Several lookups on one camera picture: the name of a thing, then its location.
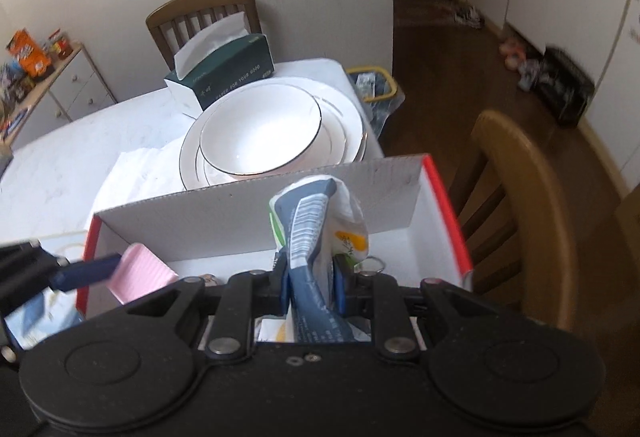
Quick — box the red cardboard box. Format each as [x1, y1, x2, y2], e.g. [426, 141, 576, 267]
[75, 154, 473, 353]

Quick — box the pink slipper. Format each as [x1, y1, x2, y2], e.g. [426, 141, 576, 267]
[499, 37, 527, 69]

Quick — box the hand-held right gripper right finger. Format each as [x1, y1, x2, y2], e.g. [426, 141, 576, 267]
[332, 257, 506, 362]

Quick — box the white sideboard cabinet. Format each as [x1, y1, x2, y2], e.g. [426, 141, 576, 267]
[0, 42, 118, 153]

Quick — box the yellow trash bin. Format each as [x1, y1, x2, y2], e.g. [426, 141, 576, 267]
[346, 66, 406, 138]

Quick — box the slate blue printed plastic bag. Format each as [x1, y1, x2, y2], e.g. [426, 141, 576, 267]
[269, 176, 371, 343]

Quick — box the black crate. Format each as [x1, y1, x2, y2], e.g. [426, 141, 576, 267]
[537, 47, 596, 128]

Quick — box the white paper napkin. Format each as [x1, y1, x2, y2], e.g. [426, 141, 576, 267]
[92, 147, 188, 213]

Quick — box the pair of sneakers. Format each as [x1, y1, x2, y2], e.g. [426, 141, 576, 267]
[452, 1, 486, 29]

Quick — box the white sticker-covered cabinet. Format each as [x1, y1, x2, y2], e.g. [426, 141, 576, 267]
[585, 0, 640, 198]

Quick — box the red lidded jar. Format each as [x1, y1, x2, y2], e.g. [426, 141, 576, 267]
[49, 31, 73, 60]

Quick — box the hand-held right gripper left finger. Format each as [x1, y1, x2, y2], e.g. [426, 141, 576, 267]
[125, 259, 294, 362]

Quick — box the green white tissue box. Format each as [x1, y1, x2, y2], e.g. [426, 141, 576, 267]
[164, 11, 275, 119]

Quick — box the white bowl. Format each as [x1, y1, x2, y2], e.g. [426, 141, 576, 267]
[199, 84, 322, 176]

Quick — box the white lower cabinet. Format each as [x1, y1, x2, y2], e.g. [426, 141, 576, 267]
[504, 0, 632, 90]

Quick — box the orange snack bag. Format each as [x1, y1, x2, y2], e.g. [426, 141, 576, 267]
[6, 30, 53, 78]

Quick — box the pink ribbed pad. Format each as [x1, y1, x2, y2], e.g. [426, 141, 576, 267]
[107, 243, 180, 306]

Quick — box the round-back wooden chair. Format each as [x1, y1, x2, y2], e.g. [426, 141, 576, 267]
[447, 110, 578, 333]

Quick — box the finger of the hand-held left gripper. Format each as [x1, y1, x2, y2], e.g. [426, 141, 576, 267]
[30, 249, 124, 293]

